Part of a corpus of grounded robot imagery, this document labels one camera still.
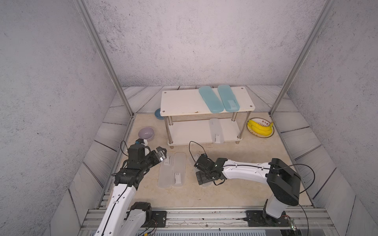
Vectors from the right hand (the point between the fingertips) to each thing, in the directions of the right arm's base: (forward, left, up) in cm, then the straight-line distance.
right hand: (205, 177), depth 84 cm
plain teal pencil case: (+31, -4, +31) cm, 44 cm away
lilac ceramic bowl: (+31, +41, +1) cm, 51 cm away
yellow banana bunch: (+34, -40, +1) cm, 52 cm away
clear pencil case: (+2, +24, -1) cm, 24 cm away
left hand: (+7, +22, +16) cm, 28 cm away
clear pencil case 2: (+4, +16, -2) cm, 16 cm away
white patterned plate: (+45, -46, -3) cm, 64 cm away
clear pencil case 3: (+31, -9, +3) cm, 33 cm away
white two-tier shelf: (+47, +11, -3) cm, 48 cm away
